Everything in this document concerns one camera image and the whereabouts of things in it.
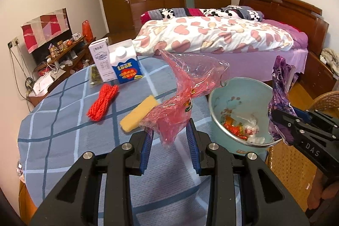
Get white carton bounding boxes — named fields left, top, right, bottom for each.
left=89, top=40, right=115, bottom=83

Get person's right hand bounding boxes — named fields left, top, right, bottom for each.
left=307, top=178, right=339, bottom=212

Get dark green packet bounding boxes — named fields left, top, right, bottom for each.
left=89, top=65, right=103, bottom=88

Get cow print striped pillow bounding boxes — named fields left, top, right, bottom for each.
left=204, top=5, right=265, bottom=22
left=140, top=7, right=205, bottom=26

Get yellow sponge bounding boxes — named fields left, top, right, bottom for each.
left=120, top=95, right=158, bottom=133

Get blue milk carton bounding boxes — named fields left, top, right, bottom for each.
left=109, top=39, right=142, bottom=84

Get red mesh net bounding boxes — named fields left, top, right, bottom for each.
left=87, top=84, right=119, bottom=123

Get heart print duvet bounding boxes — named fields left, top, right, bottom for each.
left=132, top=16, right=294, bottom=55

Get wooden television cabinet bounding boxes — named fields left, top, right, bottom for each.
left=26, top=35, right=97, bottom=108

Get red white patchwork cloth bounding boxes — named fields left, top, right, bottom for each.
left=21, top=7, right=71, bottom=54

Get red crinkled wrapper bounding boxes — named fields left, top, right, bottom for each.
left=223, top=120, right=248, bottom=141

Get bed with purple sheet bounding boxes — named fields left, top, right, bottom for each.
left=138, top=19, right=309, bottom=83

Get wicker chair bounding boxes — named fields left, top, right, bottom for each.
left=265, top=91, right=339, bottom=217

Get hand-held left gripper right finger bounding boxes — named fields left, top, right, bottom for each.
left=185, top=118, right=310, bottom=226

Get light blue bucket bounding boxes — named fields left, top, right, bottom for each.
left=208, top=78, right=283, bottom=161

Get pile of white papers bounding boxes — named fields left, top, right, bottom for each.
left=33, top=71, right=66, bottom=96

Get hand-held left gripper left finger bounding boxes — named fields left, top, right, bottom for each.
left=30, top=131, right=154, bottom=226

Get clear plastic bag red print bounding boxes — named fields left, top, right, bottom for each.
left=233, top=113, right=266, bottom=144

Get purple snack wrapper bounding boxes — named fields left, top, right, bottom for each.
left=268, top=56, right=299, bottom=146

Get black television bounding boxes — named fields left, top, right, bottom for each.
left=32, top=38, right=72, bottom=65

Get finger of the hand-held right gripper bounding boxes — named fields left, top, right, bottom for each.
left=271, top=109, right=302, bottom=137
left=291, top=107, right=339, bottom=132

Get beige cloth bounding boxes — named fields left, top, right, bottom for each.
left=320, top=48, right=339, bottom=75

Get wooden headboard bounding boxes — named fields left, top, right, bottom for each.
left=238, top=0, right=330, bottom=62

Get wooden nightstand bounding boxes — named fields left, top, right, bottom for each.
left=299, top=53, right=339, bottom=100

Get wooden door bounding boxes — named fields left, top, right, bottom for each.
left=99, top=0, right=133, bottom=34

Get red translucent plastic bag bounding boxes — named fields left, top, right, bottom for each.
left=139, top=50, right=230, bottom=148

